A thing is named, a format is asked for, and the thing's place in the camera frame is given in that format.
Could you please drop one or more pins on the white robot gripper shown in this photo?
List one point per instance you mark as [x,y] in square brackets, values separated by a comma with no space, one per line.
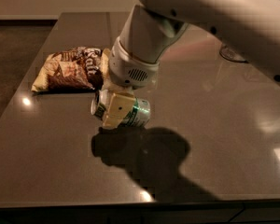
[127,69]

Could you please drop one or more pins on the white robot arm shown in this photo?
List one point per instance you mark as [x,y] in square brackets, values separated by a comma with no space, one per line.
[249,27]

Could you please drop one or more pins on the metal mesh cup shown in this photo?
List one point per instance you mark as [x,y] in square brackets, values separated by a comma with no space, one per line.
[230,55]

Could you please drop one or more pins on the brown chip bag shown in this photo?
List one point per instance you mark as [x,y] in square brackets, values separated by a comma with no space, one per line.
[76,69]

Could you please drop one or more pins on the white 7up can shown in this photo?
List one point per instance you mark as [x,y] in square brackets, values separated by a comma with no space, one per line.
[115,109]

